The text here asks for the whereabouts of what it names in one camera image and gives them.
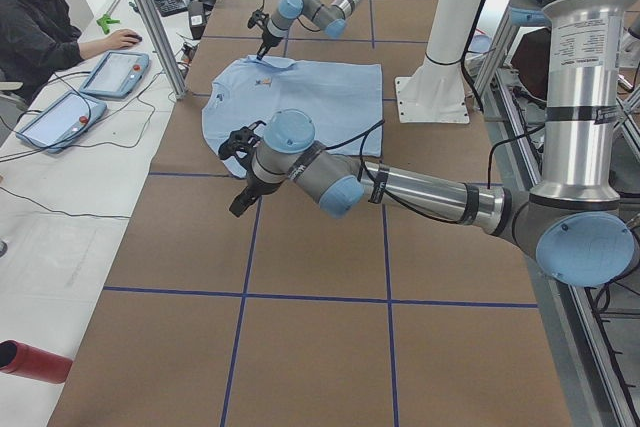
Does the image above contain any person in dark jacket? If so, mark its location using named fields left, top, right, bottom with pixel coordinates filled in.
left=1, top=0, right=139, bottom=104

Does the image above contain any light blue t-shirt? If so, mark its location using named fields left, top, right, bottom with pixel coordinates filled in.
left=202, top=55, right=383, bottom=157

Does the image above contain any red cylinder bottle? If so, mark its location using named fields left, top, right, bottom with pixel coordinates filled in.
left=1, top=340, right=73, bottom=384

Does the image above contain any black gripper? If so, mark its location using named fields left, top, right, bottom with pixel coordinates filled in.
left=256, top=29, right=280, bottom=60
left=229, top=169, right=265, bottom=216

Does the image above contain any black computer mouse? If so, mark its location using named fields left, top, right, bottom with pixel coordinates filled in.
left=125, top=34, right=143, bottom=42

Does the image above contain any aluminium frame post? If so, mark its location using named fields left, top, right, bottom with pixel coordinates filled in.
left=134, top=0, right=187, bottom=100

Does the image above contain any far blue teach pendant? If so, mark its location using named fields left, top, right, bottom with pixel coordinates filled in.
left=79, top=50, right=150, bottom=100

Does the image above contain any near blue teach pendant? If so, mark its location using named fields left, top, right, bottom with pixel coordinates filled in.
left=16, top=91, right=107, bottom=153

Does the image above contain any blue teach pendant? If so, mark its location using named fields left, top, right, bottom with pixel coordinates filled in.
left=16, top=91, right=107, bottom=153
left=79, top=50, right=150, bottom=100

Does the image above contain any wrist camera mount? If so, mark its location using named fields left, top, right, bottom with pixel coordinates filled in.
left=218, top=120, right=266, bottom=162
left=247, top=8, right=269, bottom=30

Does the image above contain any white central pedestal column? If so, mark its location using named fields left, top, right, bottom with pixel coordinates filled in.
left=395, top=0, right=484, bottom=125

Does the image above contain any green plastic tool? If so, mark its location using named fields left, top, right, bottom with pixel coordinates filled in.
left=96, top=13, right=120, bottom=35

